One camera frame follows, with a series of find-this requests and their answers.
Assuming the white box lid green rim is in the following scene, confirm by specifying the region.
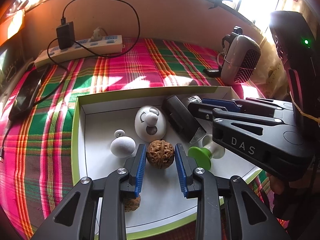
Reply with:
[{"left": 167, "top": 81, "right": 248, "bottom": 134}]
[{"left": 71, "top": 86, "right": 263, "bottom": 240}]

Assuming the black hook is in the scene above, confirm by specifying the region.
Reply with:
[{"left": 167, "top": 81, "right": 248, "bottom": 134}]
[{"left": 208, "top": 0, "right": 227, "bottom": 10}]

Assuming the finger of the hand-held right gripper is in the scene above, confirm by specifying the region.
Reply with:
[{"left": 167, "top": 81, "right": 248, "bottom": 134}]
[
  {"left": 201, "top": 97, "right": 294, "bottom": 113},
  {"left": 187, "top": 102, "right": 288, "bottom": 140}
]

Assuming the white egg-shaped device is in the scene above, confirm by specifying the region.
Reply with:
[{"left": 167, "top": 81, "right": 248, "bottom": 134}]
[{"left": 134, "top": 105, "right": 167, "bottom": 143}]

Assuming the black cable with plug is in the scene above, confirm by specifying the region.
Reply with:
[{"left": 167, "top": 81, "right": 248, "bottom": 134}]
[{"left": 0, "top": 119, "right": 13, "bottom": 164}]

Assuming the plaid cloth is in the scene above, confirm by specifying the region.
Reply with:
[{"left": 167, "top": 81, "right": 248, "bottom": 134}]
[{"left": 0, "top": 37, "right": 275, "bottom": 240}]

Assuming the white plug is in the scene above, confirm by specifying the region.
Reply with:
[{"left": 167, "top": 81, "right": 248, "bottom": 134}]
[{"left": 91, "top": 27, "right": 104, "bottom": 40}]

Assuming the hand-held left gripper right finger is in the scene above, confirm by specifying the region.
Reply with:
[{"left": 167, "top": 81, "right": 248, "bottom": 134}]
[{"left": 174, "top": 143, "right": 292, "bottom": 240}]

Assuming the beige power strip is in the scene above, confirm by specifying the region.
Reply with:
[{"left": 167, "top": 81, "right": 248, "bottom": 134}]
[{"left": 34, "top": 35, "right": 123, "bottom": 68}]

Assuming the black charger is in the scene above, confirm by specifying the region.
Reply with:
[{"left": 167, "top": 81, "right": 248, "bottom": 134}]
[{"left": 56, "top": 17, "right": 76, "bottom": 50}]

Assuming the silver mesh heater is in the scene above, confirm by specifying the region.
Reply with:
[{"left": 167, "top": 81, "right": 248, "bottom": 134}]
[{"left": 220, "top": 26, "right": 262, "bottom": 86}]

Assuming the black rectangular device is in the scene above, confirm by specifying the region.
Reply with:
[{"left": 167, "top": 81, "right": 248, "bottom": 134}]
[{"left": 161, "top": 95, "right": 207, "bottom": 145}]

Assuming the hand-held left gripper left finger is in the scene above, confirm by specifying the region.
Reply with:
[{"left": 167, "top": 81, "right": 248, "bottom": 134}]
[{"left": 31, "top": 144, "right": 147, "bottom": 240}]

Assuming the black charger cable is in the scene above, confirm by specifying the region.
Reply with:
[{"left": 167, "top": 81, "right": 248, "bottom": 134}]
[{"left": 25, "top": 0, "right": 140, "bottom": 110}]

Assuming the brown wrinkled walnut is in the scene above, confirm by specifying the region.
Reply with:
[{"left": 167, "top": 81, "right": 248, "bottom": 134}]
[
  {"left": 124, "top": 195, "right": 141, "bottom": 212},
  {"left": 146, "top": 140, "right": 175, "bottom": 168}
]

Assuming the white textured ball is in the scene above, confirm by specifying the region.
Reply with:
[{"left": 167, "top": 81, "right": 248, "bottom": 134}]
[{"left": 110, "top": 136, "right": 136, "bottom": 158}]

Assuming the person's right hand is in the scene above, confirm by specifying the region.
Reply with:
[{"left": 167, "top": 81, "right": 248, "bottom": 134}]
[{"left": 266, "top": 172, "right": 290, "bottom": 196}]

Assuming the green and white knob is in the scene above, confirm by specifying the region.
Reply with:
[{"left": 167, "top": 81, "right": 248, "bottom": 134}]
[{"left": 187, "top": 134, "right": 225, "bottom": 169}]

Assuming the small black plug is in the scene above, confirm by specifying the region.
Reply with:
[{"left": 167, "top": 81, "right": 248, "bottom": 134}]
[{"left": 203, "top": 68, "right": 222, "bottom": 78}]

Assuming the black phone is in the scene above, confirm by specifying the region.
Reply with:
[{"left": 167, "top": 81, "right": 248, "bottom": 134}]
[{"left": 8, "top": 65, "right": 49, "bottom": 121}]

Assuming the orange shelf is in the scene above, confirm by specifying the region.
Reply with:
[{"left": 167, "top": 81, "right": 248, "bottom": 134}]
[{"left": 0, "top": 9, "right": 25, "bottom": 47}]

